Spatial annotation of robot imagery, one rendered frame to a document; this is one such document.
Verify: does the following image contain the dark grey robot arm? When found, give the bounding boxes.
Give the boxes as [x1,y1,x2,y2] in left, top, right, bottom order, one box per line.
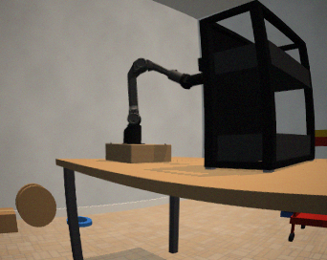
[123,58,201,144]

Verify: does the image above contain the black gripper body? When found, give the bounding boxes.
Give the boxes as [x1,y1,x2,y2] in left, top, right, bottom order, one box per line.
[196,73,203,84]

